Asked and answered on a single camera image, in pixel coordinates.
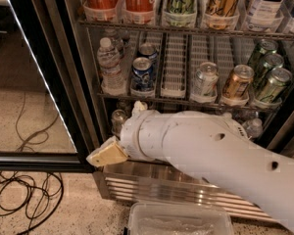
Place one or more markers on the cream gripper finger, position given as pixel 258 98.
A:
pixel 109 153
pixel 138 107

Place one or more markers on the clear front water bottle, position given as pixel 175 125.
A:
pixel 109 60

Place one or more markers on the clear water bottle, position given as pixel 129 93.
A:
pixel 109 60
pixel 116 39

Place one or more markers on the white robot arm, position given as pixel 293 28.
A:
pixel 212 147

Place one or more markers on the empty white shelf tray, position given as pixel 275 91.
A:
pixel 173 84

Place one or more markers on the stainless steel fridge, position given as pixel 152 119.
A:
pixel 137 180

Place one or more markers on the clear rear water bottle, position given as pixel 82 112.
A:
pixel 116 39

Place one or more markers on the glass fridge door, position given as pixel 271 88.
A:
pixel 46 115

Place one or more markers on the bottom right water bottle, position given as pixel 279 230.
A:
pixel 253 127

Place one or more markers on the white labelled bottle top shelf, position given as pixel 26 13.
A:
pixel 261 15

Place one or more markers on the silver can bottom left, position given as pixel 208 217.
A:
pixel 118 118

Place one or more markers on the blue front soda can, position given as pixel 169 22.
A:
pixel 142 74

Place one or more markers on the blue soda can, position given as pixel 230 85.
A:
pixel 149 51
pixel 142 74

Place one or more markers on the blue rear soda can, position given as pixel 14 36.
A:
pixel 149 51

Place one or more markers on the white silver can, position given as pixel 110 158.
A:
pixel 205 79

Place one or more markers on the clear plastic bin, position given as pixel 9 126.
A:
pixel 147 218

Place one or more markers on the green white tall can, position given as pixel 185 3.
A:
pixel 179 13

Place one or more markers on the orange tall can right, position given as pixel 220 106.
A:
pixel 139 11

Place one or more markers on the orange tall can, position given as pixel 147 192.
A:
pixel 139 11
pixel 101 10

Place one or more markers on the orange tall can left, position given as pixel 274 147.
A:
pixel 101 10

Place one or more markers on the gold tall can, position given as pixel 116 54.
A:
pixel 221 14

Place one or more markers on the green middle can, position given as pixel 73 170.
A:
pixel 267 63

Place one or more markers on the green rear can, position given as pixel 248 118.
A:
pixel 263 46

